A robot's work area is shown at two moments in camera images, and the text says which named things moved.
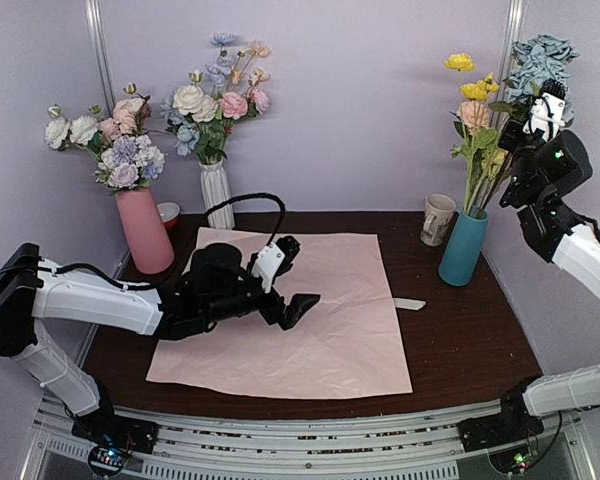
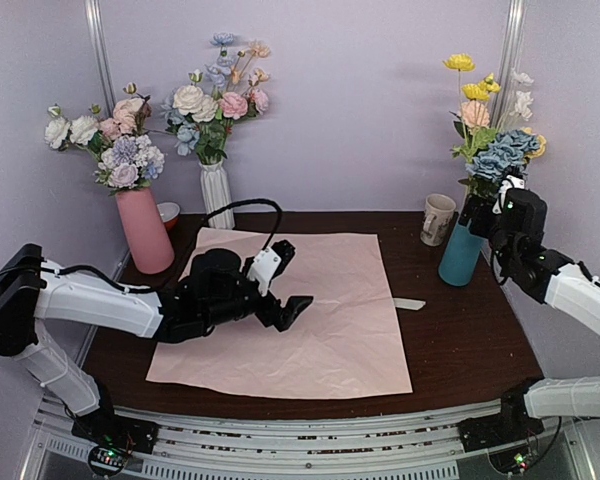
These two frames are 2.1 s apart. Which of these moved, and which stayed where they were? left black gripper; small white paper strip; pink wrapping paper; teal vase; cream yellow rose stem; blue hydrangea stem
Moved: blue hydrangea stem; cream yellow rose stem
Stayed: teal vase; small white paper strip; pink wrapping paper; left black gripper
